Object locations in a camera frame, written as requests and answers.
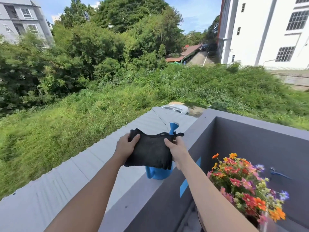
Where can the person's left hand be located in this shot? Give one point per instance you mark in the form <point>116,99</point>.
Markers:
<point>125,147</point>

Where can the person's right hand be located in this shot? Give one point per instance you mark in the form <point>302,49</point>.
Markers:
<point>177,149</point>

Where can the dark cleaning cloth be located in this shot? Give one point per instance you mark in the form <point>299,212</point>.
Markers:
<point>152,150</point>

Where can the blue plastic watering can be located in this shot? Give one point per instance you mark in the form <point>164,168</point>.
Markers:
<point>159,172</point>

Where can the colourful flowers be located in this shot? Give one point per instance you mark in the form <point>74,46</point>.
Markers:
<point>248,188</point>

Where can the person's right forearm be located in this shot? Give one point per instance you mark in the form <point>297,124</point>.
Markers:
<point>212,202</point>

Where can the person's left forearm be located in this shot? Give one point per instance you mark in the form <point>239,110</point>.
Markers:
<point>84,202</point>

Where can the blue tape patch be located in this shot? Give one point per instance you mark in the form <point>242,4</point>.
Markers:
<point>198,162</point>
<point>183,188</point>

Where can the white parked car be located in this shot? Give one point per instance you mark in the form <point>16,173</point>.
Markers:
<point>176,109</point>

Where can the green overgrown vegetation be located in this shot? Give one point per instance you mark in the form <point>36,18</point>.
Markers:
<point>144,99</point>

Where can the grey corrugated metal roof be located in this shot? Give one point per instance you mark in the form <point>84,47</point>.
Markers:
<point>72,171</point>

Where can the green shed with brown roof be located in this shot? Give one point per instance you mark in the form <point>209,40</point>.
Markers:
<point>183,55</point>

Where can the green trees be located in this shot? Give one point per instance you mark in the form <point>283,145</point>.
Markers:
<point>96,45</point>

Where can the white building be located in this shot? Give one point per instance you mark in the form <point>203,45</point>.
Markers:
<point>263,33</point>

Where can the grey apartment building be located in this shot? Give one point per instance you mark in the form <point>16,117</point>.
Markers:
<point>21,21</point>

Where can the blue wall tap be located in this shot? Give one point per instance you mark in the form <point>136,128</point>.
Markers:
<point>277,173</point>

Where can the concrete retaining wall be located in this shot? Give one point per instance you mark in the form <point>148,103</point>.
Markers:
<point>292,79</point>

